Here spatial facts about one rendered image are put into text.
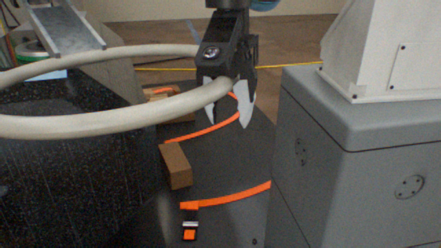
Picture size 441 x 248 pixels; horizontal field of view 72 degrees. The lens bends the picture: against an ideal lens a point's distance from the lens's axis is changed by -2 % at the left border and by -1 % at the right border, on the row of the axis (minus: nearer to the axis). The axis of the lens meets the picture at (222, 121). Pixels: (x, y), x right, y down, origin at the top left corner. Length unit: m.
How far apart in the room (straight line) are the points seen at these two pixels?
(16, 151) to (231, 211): 0.97
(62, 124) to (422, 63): 0.73
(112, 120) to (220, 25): 0.20
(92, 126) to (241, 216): 1.25
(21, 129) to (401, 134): 0.68
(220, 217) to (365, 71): 1.06
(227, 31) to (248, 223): 1.21
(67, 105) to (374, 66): 0.88
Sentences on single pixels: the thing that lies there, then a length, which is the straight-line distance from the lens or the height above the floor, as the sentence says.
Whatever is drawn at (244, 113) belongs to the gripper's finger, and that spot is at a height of 0.92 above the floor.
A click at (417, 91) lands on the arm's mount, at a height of 0.87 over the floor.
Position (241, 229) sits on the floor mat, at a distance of 1.53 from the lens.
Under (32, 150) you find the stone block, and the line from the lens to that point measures 1.17.
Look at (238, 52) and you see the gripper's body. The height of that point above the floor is 1.02.
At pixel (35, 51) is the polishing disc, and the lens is 1.19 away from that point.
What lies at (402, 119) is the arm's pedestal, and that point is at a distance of 0.74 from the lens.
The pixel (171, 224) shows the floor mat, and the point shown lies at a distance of 1.56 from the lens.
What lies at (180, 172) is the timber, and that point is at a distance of 1.67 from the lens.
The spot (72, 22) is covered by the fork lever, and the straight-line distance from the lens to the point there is 1.05.
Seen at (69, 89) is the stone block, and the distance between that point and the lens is 1.08.
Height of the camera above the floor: 1.16
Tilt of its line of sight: 29 degrees down
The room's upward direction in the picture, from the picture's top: straight up
